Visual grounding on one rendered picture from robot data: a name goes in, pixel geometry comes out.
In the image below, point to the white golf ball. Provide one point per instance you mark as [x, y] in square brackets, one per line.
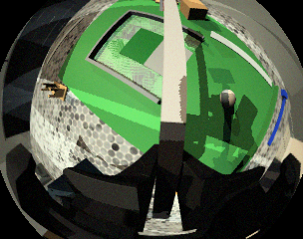
[227, 98]

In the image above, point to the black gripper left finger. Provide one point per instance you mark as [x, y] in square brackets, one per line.
[131, 189]

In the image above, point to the blue putter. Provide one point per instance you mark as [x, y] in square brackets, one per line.
[284, 95]

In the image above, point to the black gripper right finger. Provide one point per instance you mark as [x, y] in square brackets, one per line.
[200, 188]

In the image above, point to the brown cube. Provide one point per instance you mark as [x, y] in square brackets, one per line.
[193, 9]

